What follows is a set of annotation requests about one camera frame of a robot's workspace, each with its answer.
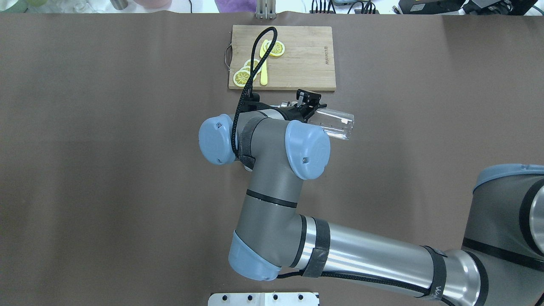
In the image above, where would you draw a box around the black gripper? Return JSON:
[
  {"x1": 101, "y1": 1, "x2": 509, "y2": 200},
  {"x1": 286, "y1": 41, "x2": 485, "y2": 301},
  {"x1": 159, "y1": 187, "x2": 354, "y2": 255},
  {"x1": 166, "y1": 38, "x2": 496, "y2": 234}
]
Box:
[{"x1": 278, "y1": 89, "x2": 328, "y2": 123}]

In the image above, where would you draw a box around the glass sauce bottle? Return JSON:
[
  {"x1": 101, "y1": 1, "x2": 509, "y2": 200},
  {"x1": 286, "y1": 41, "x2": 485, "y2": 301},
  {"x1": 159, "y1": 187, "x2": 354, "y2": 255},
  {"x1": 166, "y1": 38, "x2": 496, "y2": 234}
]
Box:
[{"x1": 280, "y1": 100, "x2": 355, "y2": 141}]

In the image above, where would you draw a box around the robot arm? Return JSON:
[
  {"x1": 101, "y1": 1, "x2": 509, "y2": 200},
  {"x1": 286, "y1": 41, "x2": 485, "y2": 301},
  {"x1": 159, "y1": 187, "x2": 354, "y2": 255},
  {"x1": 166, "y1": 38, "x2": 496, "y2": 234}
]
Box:
[{"x1": 198, "y1": 89, "x2": 544, "y2": 306}]

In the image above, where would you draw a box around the bamboo cutting board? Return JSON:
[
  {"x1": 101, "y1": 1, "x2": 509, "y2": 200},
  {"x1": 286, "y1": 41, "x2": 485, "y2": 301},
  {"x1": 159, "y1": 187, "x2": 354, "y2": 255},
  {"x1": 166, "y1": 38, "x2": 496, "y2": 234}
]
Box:
[{"x1": 229, "y1": 25, "x2": 337, "y2": 92}]

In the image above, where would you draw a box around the yellow plastic knife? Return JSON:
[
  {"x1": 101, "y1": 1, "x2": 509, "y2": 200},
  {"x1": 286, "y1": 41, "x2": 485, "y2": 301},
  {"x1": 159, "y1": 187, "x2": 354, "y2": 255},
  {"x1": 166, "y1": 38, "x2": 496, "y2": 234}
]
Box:
[{"x1": 260, "y1": 39, "x2": 269, "y2": 86}]

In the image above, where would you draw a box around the lemon slice far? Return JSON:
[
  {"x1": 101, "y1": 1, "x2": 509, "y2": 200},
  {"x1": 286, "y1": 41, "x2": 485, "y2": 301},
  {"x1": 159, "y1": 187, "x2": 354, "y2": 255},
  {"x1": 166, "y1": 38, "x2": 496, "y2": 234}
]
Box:
[{"x1": 260, "y1": 40, "x2": 286, "y2": 57}]

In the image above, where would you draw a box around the lemon slice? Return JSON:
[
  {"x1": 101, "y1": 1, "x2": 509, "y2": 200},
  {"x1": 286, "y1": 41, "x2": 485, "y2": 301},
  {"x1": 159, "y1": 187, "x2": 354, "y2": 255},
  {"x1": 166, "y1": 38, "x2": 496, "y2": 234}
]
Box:
[
  {"x1": 232, "y1": 59, "x2": 260, "y2": 87},
  {"x1": 260, "y1": 40, "x2": 286, "y2": 57}
]

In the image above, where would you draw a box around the lemon slice near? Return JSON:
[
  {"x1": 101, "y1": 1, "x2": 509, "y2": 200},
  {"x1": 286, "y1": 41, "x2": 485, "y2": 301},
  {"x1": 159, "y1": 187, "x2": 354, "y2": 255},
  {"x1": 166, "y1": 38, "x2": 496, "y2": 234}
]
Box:
[{"x1": 232, "y1": 59, "x2": 260, "y2": 87}]

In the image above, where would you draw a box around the purple cloth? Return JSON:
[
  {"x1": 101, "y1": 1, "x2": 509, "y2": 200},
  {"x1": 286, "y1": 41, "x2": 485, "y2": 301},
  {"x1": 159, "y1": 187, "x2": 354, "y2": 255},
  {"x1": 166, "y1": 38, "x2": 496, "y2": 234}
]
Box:
[{"x1": 215, "y1": 0, "x2": 257, "y2": 13}]

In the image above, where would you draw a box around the aluminium frame post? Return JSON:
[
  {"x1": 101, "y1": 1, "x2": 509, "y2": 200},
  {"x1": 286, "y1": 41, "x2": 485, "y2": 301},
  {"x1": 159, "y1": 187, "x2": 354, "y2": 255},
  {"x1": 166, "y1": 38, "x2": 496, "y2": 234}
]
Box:
[{"x1": 255, "y1": 0, "x2": 277, "y2": 20}]

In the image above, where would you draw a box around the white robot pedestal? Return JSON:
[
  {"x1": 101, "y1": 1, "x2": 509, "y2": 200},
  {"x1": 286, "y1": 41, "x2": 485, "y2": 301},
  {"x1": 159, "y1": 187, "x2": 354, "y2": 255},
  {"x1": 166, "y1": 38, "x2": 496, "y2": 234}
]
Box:
[{"x1": 207, "y1": 292, "x2": 321, "y2": 306}]

